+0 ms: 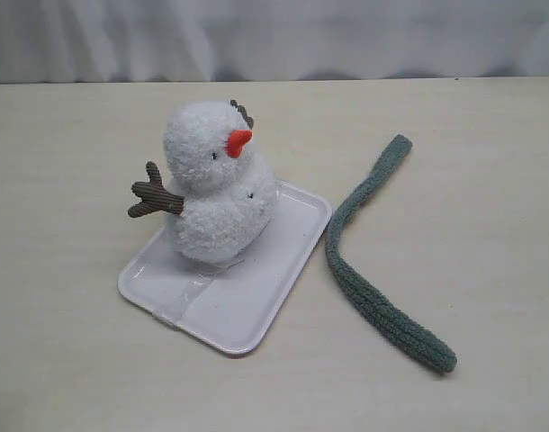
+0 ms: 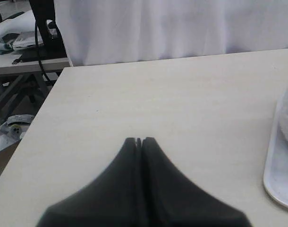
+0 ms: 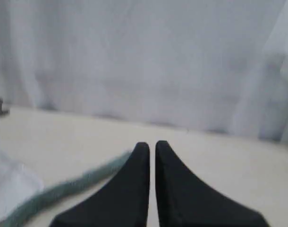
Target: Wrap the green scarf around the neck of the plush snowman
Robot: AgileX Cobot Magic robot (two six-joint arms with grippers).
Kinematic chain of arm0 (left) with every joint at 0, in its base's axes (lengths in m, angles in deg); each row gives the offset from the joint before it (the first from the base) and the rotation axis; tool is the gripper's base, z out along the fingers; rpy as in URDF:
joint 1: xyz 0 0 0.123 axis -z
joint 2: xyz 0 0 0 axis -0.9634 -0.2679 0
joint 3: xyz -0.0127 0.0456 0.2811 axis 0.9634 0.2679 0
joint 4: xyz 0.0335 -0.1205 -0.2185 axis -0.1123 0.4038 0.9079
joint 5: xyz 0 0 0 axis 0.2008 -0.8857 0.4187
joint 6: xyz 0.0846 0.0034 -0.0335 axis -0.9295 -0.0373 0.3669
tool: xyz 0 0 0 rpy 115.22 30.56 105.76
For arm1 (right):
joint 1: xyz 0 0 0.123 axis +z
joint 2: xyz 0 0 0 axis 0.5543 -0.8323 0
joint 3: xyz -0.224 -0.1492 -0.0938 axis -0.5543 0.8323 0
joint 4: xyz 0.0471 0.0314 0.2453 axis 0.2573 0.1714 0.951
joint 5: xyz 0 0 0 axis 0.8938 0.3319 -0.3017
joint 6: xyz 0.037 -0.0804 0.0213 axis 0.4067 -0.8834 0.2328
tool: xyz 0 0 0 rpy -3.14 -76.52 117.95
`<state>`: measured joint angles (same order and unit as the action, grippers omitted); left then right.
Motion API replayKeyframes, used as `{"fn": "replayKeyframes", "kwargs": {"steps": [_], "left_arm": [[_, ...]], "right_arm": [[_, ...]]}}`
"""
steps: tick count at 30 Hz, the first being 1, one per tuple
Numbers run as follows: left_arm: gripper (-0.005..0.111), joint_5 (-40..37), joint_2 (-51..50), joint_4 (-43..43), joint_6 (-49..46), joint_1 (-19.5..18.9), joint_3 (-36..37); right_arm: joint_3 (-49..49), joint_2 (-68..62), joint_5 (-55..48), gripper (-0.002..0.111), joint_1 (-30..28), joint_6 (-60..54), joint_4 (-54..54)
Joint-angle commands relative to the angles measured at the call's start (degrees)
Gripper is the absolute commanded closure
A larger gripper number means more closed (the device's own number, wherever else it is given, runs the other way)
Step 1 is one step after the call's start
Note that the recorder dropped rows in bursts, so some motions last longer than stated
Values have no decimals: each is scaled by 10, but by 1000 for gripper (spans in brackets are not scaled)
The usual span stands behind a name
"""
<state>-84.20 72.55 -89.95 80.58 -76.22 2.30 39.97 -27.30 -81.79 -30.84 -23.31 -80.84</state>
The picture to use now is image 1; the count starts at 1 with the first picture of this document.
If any white plastic tray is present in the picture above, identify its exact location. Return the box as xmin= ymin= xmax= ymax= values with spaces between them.
xmin=117 ymin=181 xmax=332 ymax=356

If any green knitted scarf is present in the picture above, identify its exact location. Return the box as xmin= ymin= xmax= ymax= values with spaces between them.
xmin=325 ymin=134 xmax=458 ymax=375

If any white backdrop curtain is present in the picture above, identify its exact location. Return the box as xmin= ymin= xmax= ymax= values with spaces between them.
xmin=0 ymin=1 xmax=549 ymax=84

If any white plush snowman toy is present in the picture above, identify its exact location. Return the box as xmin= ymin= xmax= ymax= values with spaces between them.
xmin=128 ymin=99 xmax=278 ymax=265

